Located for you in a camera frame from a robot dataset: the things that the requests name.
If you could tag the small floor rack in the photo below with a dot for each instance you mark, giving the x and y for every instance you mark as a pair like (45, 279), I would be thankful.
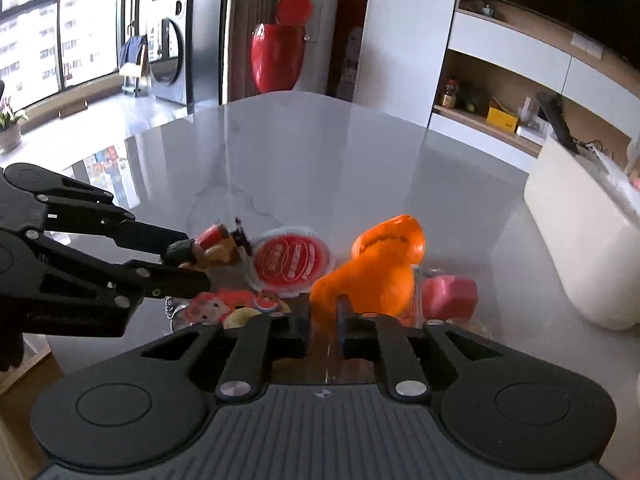
(135, 82)

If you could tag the white oval storage box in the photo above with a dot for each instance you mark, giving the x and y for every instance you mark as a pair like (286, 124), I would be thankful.
(590, 240)

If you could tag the small shelf ornament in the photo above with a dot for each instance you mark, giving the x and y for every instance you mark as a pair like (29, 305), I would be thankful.
(487, 10)

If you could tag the white tissue paper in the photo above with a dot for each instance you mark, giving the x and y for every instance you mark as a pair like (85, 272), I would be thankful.
(602, 160)

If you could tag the tall grey cabinet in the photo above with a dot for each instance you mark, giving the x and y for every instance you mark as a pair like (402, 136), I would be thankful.
(210, 30)

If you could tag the white wall cabinet with shelves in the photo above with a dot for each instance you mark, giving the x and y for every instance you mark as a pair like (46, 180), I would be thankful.
(505, 45)

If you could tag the round cup with red lid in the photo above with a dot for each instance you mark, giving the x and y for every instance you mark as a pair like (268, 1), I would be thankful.
(290, 260)

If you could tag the small white box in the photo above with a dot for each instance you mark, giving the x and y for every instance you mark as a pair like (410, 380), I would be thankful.
(531, 120)

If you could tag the potted plant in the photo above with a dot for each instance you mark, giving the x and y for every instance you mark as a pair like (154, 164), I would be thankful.
(10, 127)

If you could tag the white marble-top table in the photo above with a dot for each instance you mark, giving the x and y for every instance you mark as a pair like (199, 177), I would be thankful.
(325, 160)

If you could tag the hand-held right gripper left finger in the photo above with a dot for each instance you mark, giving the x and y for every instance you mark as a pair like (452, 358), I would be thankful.
(300, 330)

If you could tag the washing machine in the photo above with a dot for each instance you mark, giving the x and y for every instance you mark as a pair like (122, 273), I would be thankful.
(172, 50)

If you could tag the black remote control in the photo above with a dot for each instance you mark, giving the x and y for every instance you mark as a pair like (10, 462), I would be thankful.
(559, 120)

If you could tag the small red-capped bottle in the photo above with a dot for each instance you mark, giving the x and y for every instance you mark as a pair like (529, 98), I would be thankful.
(449, 94)

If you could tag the pink plastic toy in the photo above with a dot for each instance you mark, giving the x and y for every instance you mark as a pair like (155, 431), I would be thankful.
(447, 297)

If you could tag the green toy truck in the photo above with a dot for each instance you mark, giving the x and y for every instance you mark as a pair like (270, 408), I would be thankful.
(470, 99)

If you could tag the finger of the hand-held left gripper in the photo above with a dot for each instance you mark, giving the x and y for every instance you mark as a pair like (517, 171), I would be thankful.
(165, 280)
(145, 235)

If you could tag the yellow box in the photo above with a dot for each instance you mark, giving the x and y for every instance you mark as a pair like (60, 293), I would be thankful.
(502, 120)

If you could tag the blue hanging cloth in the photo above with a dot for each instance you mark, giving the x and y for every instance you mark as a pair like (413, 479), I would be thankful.
(134, 50)

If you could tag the window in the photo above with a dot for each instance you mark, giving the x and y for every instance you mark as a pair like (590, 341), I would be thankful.
(85, 25)

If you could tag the white wall socket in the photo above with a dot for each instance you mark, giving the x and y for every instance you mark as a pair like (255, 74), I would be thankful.
(587, 45)

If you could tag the small cartoon figurine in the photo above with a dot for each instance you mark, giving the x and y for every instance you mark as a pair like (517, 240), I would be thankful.
(210, 250)

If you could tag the red pedal trash bin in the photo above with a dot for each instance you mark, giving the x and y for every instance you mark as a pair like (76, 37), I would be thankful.
(277, 55)

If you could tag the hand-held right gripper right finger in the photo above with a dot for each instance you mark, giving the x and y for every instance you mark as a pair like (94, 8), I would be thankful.
(350, 335)

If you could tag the person's left hand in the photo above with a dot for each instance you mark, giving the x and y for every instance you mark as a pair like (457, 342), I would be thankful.
(10, 352)

